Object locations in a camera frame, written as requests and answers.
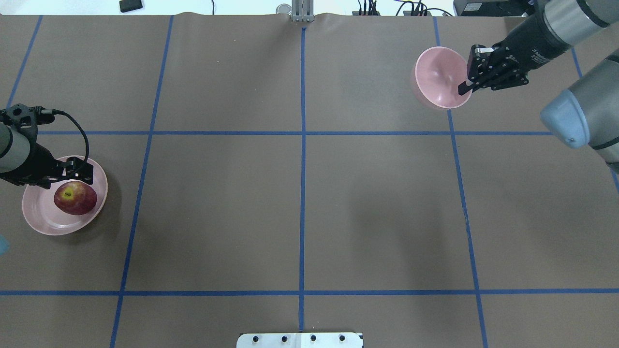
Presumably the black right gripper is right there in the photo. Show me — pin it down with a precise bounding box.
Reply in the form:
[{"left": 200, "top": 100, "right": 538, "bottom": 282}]
[{"left": 458, "top": 14, "right": 564, "bottom": 96}]

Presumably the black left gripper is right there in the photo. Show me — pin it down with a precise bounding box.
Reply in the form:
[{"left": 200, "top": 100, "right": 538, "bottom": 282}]
[{"left": 0, "top": 145, "right": 94, "bottom": 189}]

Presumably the red apple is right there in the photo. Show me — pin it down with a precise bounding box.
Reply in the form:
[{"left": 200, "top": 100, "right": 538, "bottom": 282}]
[{"left": 53, "top": 181, "right": 98, "bottom": 216}]

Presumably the pink bowl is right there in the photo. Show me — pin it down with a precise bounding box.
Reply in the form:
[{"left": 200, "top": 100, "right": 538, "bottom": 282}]
[{"left": 410, "top": 46, "right": 472, "bottom": 111}]

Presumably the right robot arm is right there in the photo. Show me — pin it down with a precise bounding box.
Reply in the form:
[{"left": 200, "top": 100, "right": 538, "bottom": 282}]
[{"left": 457, "top": 0, "right": 619, "bottom": 174}]

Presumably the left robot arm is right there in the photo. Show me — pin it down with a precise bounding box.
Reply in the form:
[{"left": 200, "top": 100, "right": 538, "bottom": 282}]
[{"left": 0, "top": 126, "right": 108, "bottom": 236}]

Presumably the pink plate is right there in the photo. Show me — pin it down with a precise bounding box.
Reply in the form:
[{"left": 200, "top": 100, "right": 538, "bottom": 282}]
[{"left": 21, "top": 159, "right": 108, "bottom": 236}]

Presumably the black power supply box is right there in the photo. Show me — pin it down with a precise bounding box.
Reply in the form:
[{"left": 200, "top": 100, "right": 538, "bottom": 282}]
[{"left": 453, "top": 0, "right": 529, "bottom": 17}]

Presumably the near orange black hub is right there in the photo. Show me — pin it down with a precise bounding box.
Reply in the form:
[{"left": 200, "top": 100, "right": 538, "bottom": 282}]
[{"left": 397, "top": 1, "right": 432, "bottom": 17}]

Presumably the orange black hub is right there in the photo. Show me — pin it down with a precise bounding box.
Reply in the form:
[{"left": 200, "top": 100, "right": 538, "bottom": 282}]
[
  {"left": 397, "top": 1, "right": 432, "bottom": 17},
  {"left": 353, "top": 0, "right": 381, "bottom": 17}
]

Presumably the far orange black hub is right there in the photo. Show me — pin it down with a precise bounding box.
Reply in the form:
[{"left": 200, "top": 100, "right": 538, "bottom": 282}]
[{"left": 353, "top": 0, "right": 381, "bottom": 17}]

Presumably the small black square device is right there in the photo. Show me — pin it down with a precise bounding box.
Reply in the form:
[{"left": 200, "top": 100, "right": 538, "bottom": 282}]
[{"left": 118, "top": 0, "right": 144, "bottom": 14}]

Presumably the aluminium frame post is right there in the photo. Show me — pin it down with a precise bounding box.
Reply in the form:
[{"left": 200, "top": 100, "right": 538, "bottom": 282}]
[{"left": 290, "top": 0, "right": 315, "bottom": 23}]

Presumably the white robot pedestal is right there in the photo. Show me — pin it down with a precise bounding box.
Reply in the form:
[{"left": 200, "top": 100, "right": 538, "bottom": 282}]
[{"left": 236, "top": 332, "right": 364, "bottom": 348}]

